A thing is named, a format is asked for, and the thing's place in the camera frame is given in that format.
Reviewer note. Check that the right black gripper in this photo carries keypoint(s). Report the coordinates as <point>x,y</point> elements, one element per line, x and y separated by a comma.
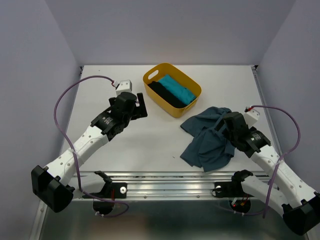
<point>219,125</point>

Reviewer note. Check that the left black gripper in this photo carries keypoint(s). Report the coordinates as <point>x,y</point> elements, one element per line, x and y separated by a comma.
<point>142,112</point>

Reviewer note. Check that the dark blue-grey t shirt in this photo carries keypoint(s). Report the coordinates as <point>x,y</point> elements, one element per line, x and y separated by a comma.
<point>206,151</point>

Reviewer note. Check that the yellow plastic basket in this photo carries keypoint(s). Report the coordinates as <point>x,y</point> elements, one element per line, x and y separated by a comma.
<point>159,71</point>

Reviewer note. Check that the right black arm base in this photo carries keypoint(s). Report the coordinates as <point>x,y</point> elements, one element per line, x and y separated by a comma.
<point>228,189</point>

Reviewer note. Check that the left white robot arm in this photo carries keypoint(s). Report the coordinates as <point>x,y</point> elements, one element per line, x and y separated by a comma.
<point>59,182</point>

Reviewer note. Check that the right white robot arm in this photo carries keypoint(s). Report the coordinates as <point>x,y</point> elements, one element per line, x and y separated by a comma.
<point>286,193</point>

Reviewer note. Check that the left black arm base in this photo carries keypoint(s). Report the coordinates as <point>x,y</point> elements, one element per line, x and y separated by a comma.
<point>101,185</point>

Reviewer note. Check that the rolled black t shirt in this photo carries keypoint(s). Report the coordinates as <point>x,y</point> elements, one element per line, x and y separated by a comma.
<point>166,95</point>

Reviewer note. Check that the rolled teal t shirt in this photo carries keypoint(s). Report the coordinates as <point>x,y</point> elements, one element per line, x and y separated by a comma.
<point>181,92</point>

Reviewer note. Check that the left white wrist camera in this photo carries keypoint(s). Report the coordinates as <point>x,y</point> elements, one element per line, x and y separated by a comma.
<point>124,86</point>

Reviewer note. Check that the aluminium right side rail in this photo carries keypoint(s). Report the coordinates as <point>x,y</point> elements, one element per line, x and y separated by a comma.
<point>275,138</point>

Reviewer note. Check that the aluminium rail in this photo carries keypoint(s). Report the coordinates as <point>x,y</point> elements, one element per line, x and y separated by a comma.
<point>275,138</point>
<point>163,189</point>

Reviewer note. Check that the aluminium front rail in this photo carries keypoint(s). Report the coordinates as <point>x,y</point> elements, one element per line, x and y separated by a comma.
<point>163,189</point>

